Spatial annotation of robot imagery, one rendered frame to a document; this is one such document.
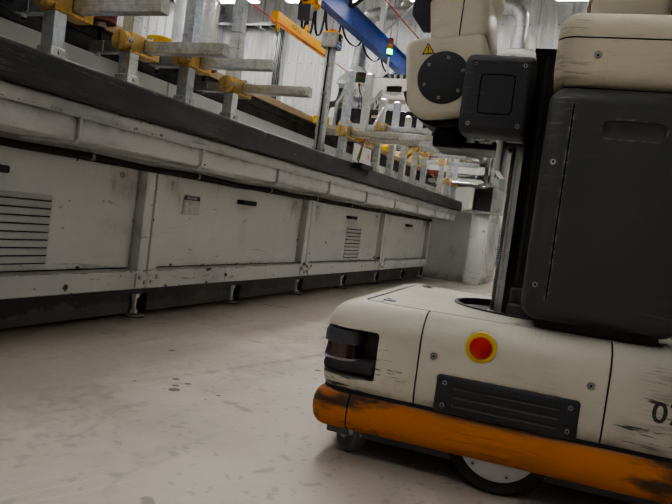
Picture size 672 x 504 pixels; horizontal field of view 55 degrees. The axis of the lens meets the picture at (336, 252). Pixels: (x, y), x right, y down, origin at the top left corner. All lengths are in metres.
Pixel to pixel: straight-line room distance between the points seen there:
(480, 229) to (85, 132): 4.41
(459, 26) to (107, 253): 1.32
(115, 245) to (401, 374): 1.29
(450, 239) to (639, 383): 4.87
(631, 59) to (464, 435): 0.66
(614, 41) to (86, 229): 1.54
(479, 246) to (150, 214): 3.91
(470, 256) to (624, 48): 4.66
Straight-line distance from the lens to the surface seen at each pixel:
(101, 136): 1.78
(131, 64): 1.82
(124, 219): 2.21
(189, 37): 2.04
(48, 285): 1.98
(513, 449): 1.13
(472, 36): 1.35
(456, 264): 5.89
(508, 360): 1.10
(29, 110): 1.62
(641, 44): 1.18
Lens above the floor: 0.42
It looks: 3 degrees down
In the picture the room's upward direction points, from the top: 7 degrees clockwise
